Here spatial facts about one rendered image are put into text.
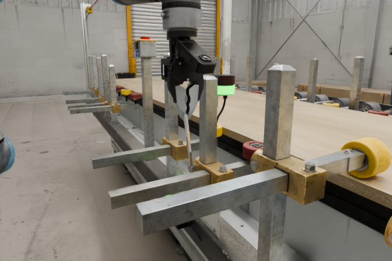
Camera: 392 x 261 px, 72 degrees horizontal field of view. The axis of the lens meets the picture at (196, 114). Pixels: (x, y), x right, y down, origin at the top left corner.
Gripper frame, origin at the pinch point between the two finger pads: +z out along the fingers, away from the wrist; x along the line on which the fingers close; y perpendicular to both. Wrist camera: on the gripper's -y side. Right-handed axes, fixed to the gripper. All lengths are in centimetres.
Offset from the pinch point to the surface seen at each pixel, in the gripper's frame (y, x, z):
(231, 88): -0.2, -13.0, -6.2
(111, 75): 126, -7, -2
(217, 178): -6.1, -5.1, 14.9
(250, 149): -2.8, -17.9, 10.6
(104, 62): 151, -8, -10
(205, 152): 1.0, -6.0, 10.7
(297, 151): -9.1, -28.9, 11.1
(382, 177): -29.4, -31.6, 11.1
